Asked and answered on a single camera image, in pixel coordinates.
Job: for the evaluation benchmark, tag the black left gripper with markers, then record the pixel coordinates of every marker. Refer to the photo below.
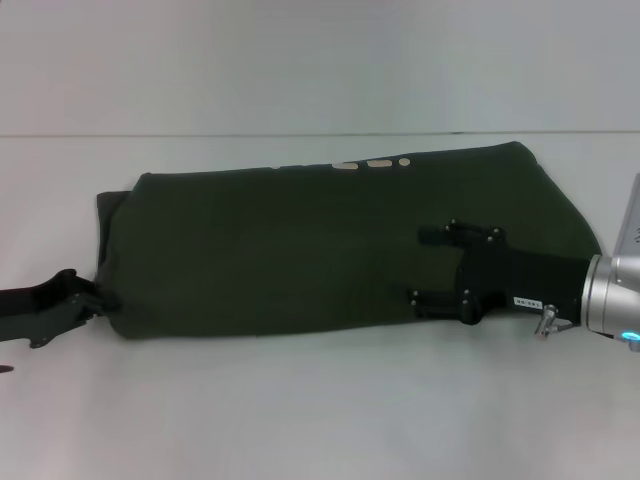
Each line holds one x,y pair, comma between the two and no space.
45,310

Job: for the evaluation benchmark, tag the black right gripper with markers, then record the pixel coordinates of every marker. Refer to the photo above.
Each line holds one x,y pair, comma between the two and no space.
520,280

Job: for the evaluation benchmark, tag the dark green t-shirt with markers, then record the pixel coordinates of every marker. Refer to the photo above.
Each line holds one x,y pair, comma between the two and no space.
300,250

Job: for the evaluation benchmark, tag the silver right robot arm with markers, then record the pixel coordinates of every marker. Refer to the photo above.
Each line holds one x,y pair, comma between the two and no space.
610,295

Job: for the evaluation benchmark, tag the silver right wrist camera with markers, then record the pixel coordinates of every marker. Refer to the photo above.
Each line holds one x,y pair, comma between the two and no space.
631,235

